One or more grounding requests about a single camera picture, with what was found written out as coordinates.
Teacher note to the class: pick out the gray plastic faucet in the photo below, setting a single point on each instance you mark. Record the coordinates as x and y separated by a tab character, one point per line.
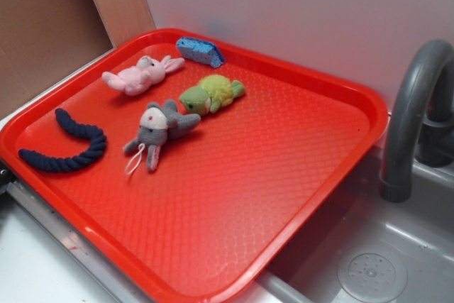
421	124

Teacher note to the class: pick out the gray plush bunny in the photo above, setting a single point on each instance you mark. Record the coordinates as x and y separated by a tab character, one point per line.
158	125

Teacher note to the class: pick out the green plush turtle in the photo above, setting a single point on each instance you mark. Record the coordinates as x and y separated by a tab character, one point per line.
212	93

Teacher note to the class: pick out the pink plush bunny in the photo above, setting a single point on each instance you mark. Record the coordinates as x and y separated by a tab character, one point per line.
137	79

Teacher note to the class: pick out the red plastic tray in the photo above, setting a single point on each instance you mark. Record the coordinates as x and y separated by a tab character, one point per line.
225	198

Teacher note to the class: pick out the blue sponge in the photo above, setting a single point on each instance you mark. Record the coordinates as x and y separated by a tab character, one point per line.
201	51

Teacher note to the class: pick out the gray plastic sink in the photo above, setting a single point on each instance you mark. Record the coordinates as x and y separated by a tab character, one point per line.
358	247

